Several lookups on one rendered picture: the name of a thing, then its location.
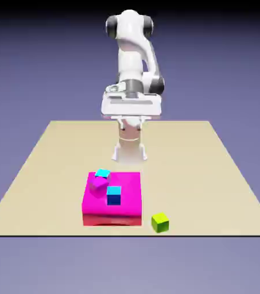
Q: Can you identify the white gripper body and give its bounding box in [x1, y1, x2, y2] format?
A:
[100, 91, 162, 121]

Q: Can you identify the small cyan cube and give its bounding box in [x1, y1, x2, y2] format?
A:
[95, 168, 111, 181]

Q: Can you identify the small purple cube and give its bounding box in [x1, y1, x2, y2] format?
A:
[88, 177, 110, 199]

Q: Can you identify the small blue cube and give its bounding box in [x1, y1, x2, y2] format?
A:
[106, 185, 122, 206]

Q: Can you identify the small lime green cube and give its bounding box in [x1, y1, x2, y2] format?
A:
[151, 212, 170, 233]

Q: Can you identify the large magenta box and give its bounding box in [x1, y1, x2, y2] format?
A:
[82, 171, 143, 227]

